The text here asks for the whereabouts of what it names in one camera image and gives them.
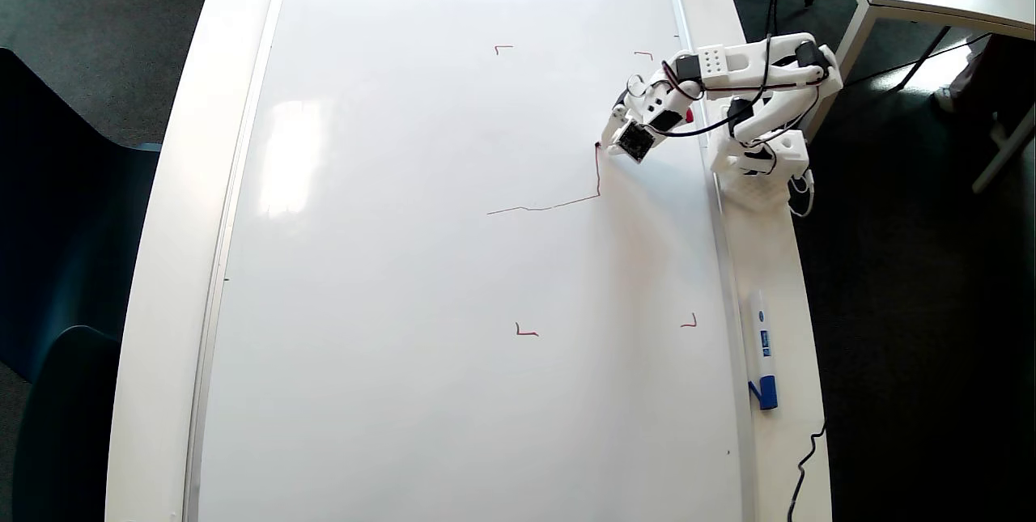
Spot white whiteboard with aluminium frame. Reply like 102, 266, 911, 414
182, 0, 758, 522

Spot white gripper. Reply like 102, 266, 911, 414
600, 75, 705, 159

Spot small square wrist camera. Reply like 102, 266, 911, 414
618, 123, 657, 164

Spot person leg dark trousers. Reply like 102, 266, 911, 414
951, 35, 1036, 146

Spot thin robot base cable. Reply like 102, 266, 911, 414
789, 170, 815, 219

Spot dark teal chair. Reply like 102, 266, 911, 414
0, 49, 163, 384

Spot black camera cable on arm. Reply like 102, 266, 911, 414
660, 35, 774, 138

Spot blue white marker pen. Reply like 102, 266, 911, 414
745, 289, 779, 412

